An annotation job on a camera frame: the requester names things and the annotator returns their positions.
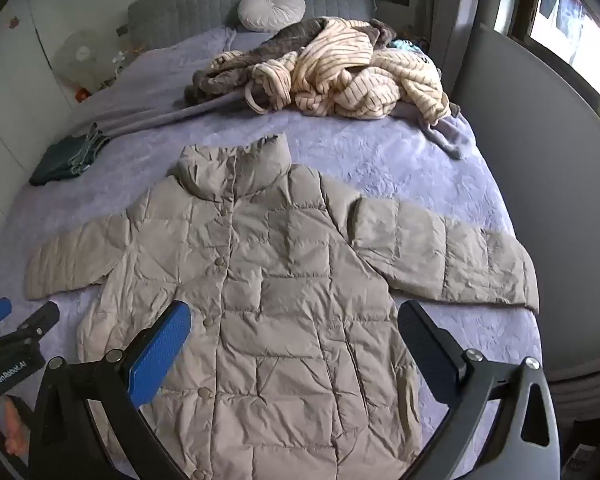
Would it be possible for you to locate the lavender bed blanket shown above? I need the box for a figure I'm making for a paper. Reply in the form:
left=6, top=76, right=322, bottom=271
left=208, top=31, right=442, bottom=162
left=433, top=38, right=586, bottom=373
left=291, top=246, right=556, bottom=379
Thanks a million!
left=0, top=25, right=545, bottom=480

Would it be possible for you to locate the window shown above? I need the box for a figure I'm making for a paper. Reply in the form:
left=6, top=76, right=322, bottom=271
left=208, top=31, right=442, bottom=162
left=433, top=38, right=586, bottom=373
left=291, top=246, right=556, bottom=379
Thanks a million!
left=522, top=0, right=600, bottom=117

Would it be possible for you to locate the folded dark green garment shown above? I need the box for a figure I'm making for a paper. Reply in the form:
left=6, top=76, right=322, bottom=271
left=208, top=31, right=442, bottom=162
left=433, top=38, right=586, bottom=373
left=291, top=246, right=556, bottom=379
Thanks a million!
left=29, top=122, right=112, bottom=187

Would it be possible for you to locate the beige puffer jacket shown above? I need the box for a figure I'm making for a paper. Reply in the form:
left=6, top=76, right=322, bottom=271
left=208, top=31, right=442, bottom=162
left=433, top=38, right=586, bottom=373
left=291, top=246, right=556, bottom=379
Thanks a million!
left=24, top=132, right=541, bottom=480

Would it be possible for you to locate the grey garment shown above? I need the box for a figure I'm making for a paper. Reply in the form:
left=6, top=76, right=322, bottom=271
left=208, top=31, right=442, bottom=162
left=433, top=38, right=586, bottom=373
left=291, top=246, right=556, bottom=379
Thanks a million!
left=419, top=109, right=467, bottom=161

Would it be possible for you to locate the white standing fan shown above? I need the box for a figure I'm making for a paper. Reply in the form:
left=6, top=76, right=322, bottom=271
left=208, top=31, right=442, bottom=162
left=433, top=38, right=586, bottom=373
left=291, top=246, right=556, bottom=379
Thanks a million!
left=55, top=30, right=107, bottom=97

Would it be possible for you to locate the cream striped robe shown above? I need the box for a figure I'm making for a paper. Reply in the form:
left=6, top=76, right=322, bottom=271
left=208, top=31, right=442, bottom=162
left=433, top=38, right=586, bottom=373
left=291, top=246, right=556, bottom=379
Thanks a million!
left=212, top=17, right=452, bottom=127

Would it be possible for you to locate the person's left hand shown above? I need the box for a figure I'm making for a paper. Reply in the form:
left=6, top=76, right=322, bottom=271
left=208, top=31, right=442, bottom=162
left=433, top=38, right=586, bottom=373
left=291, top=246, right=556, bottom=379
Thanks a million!
left=0, top=396, right=32, bottom=455

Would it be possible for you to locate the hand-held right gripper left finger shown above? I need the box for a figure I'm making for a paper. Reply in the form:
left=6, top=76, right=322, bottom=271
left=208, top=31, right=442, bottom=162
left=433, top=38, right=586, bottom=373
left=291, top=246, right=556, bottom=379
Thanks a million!
left=29, top=300, right=194, bottom=480

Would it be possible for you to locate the round white cushion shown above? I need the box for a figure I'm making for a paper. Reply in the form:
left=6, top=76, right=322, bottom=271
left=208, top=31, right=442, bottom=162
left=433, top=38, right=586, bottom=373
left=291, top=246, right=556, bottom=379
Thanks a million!
left=237, top=0, right=307, bottom=32

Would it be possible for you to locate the grey quilted headboard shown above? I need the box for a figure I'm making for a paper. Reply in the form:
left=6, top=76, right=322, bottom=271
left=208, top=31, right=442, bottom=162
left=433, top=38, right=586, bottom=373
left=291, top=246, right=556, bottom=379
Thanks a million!
left=127, top=0, right=412, bottom=52

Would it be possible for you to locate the grey lavender duvet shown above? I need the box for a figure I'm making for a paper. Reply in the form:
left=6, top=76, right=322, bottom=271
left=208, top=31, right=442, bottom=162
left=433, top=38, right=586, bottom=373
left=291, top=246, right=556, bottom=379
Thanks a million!
left=75, top=27, right=301, bottom=137

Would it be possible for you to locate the white wardrobe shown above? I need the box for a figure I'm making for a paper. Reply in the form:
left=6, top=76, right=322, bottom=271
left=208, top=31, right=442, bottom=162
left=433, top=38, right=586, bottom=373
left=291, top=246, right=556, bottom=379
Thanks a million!
left=0, top=0, right=83, bottom=266

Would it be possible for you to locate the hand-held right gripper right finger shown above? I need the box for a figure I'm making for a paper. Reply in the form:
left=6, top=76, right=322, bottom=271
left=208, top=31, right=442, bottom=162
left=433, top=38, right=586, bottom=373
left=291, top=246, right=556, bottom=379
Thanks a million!
left=397, top=300, right=564, bottom=480

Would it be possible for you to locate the brown fuzzy garment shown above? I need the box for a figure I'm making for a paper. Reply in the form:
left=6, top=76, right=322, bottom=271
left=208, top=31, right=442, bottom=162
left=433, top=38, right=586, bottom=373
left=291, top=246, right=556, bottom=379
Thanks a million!
left=184, top=17, right=399, bottom=111

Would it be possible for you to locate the teal cloth item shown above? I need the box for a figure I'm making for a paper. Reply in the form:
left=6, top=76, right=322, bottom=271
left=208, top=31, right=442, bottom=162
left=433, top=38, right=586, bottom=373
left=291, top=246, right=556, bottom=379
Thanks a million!
left=385, top=37, right=424, bottom=54

